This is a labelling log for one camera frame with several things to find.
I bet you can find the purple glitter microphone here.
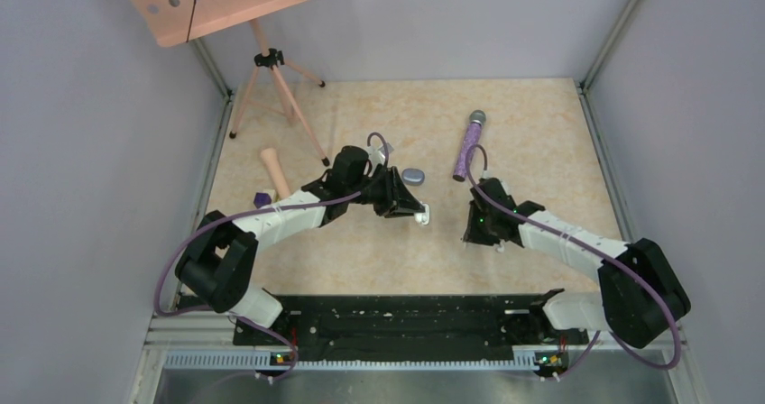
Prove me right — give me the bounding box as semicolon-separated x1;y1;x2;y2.
452;109;487;182

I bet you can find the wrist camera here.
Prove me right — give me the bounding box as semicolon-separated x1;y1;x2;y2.
480;178;511;196
366;142;394;167

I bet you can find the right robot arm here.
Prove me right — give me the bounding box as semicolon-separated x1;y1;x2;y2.
463;178;691;348

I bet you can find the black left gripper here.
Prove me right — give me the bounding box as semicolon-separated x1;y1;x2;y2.
346;166;424;218

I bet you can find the small purple block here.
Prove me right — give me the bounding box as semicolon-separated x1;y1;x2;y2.
253;190;276;209

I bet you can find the white earbud case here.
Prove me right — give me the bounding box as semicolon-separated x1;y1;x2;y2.
413;203;430;225

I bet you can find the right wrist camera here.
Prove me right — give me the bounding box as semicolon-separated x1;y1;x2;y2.
480;178;511;196

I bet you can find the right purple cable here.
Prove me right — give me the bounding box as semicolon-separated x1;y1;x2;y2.
464;144;684;381

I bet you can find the lavender charging case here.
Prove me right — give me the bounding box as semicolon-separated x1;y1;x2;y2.
401;168;426;186

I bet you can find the pink music stand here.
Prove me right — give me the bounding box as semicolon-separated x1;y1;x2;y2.
109;0;346;168

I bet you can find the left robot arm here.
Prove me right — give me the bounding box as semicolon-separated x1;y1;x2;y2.
174;146;429;344

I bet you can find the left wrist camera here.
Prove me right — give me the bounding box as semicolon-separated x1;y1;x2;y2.
366;142;394;167

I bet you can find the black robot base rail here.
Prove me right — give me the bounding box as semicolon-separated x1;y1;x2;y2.
271;294;589;364

